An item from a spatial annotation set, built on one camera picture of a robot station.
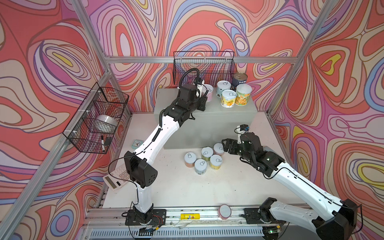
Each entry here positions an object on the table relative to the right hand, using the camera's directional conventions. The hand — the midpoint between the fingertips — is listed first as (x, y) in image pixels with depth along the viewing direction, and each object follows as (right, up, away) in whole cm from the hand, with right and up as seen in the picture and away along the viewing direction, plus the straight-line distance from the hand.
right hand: (229, 145), depth 77 cm
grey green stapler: (+30, -5, +18) cm, 35 cm away
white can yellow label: (-5, -12, +11) cm, 17 cm away
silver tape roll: (-61, +11, -7) cm, 62 cm away
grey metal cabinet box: (-10, +8, +21) cm, 25 cm away
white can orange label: (-21, -10, +11) cm, 25 cm away
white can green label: (-10, -6, +14) cm, 18 cm away
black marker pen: (-63, +2, -5) cm, 63 cm away
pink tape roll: (-3, -32, -5) cm, 32 cm away
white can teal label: (-14, -13, +9) cm, 22 cm away
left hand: (-12, +26, -2) cm, 29 cm away
